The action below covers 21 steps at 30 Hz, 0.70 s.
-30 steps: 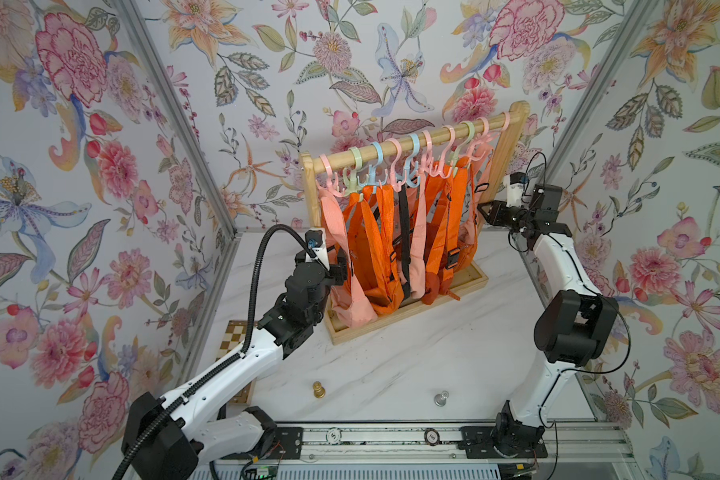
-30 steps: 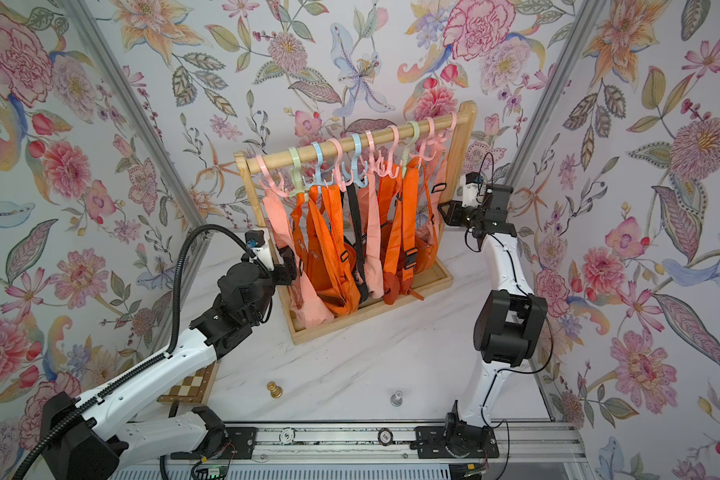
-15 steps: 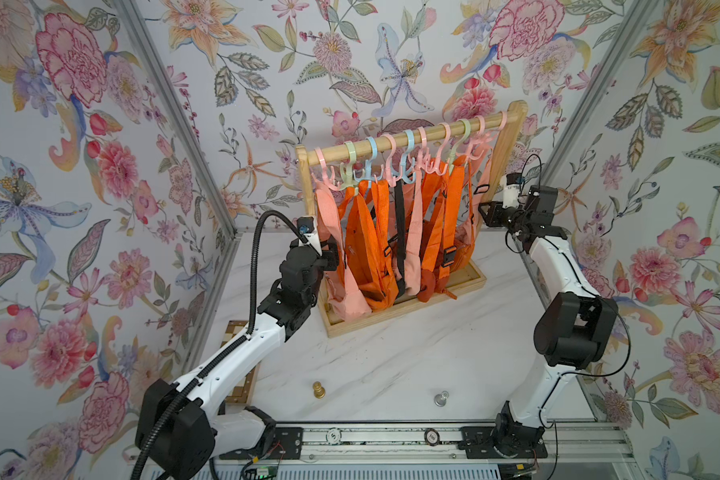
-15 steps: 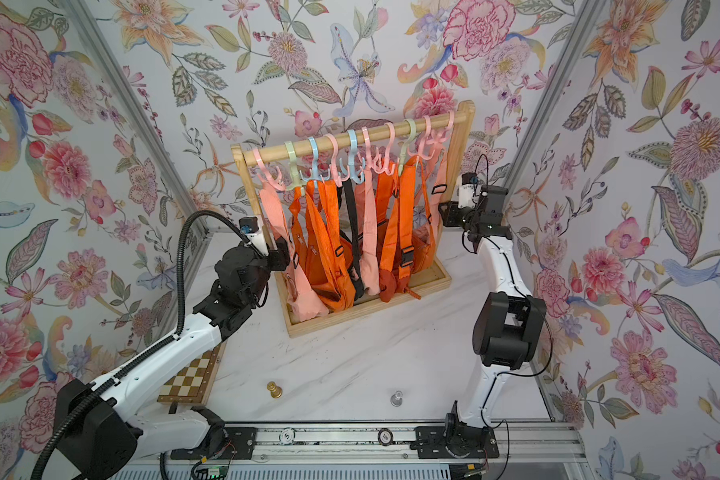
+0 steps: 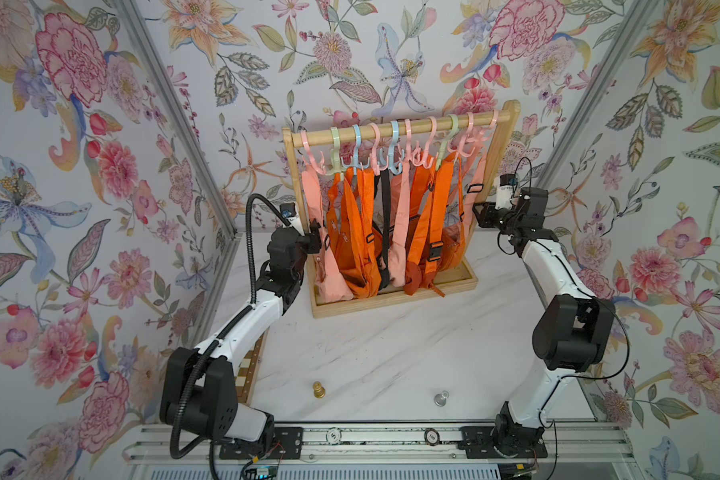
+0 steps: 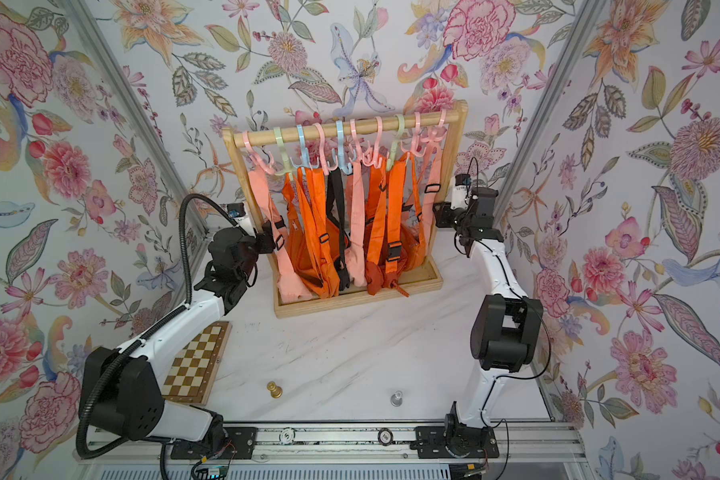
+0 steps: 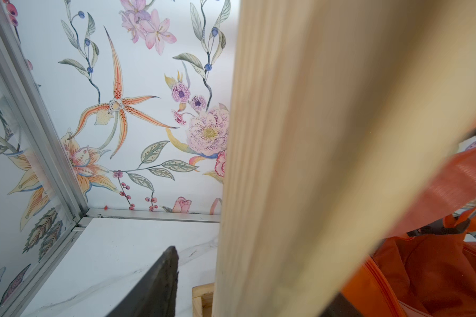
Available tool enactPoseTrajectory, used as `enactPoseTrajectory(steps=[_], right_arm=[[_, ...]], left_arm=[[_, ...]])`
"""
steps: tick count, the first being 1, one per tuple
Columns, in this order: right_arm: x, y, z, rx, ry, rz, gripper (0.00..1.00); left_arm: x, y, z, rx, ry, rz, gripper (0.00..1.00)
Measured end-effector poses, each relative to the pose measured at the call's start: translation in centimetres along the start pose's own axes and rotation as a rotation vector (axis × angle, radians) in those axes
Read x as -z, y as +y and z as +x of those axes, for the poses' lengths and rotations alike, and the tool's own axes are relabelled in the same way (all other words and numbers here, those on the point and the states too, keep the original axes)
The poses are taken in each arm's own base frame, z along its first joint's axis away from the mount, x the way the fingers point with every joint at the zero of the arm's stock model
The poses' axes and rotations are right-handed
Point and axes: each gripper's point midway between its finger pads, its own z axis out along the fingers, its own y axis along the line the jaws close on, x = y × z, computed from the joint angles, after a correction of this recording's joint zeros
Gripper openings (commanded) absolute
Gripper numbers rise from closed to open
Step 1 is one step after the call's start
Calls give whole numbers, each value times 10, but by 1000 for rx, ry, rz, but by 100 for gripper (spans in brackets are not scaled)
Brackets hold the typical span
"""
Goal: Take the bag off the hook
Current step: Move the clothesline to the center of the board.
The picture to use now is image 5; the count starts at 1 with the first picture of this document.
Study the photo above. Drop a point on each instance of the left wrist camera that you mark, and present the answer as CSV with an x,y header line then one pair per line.
x,y
289,212

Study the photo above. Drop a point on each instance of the orange sling bag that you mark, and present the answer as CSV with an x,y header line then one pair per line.
x,y
432,247
349,218

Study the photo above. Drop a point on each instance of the pink sling bag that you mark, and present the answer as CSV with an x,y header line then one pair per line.
x,y
329,281

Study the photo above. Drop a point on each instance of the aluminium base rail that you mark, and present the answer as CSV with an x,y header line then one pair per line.
x,y
439,442

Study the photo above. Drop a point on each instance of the wooden chessboard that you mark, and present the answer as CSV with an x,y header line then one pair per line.
x,y
247,374

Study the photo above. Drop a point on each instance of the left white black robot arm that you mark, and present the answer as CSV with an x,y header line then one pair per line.
x,y
199,400

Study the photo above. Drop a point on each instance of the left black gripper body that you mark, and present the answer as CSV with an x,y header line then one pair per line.
x,y
308,244

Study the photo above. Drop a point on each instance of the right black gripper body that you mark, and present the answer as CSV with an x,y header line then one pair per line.
x,y
504,221

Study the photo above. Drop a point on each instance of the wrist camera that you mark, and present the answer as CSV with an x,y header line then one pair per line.
x,y
289,212
505,190

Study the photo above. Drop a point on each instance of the gold chess piece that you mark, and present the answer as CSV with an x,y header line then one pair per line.
x,y
318,390

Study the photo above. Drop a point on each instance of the silver chess piece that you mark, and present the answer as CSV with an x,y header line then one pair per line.
x,y
441,398

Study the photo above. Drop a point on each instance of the far right pink bag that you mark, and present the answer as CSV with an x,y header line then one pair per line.
x,y
473,183

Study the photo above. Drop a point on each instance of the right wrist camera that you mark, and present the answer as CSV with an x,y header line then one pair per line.
x,y
505,190

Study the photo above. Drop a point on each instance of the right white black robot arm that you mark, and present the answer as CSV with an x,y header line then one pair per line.
x,y
571,334

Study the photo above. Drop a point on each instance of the wooden clothes rack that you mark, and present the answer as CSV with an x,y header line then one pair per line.
x,y
393,151

